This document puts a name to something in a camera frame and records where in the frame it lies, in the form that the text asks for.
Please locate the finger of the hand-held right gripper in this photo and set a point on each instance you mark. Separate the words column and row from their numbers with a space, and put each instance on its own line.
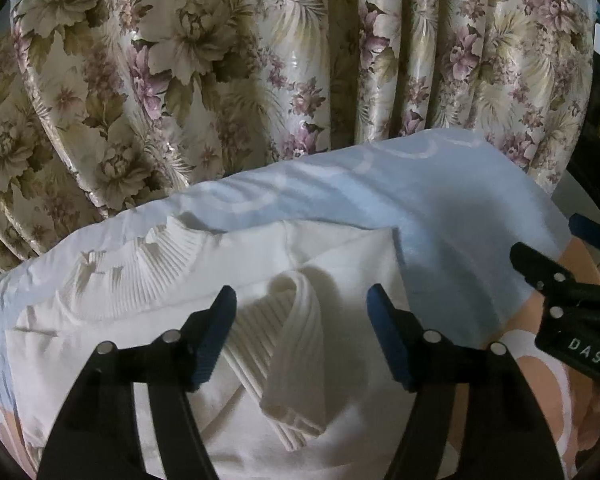
column 537, row 270
column 592, row 232

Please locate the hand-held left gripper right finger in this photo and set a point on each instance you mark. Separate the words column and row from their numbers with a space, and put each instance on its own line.
column 392, row 340

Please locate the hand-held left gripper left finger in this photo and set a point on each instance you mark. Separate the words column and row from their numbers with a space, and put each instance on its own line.
column 212, row 340

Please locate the white ribbed garment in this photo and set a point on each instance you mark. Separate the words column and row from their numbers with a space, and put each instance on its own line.
column 330, row 270

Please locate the printed orange blue bed sheet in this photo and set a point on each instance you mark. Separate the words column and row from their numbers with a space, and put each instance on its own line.
column 430, row 200

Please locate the floral and blue curtain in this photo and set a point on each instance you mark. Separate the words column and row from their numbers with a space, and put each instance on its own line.
column 240, row 70

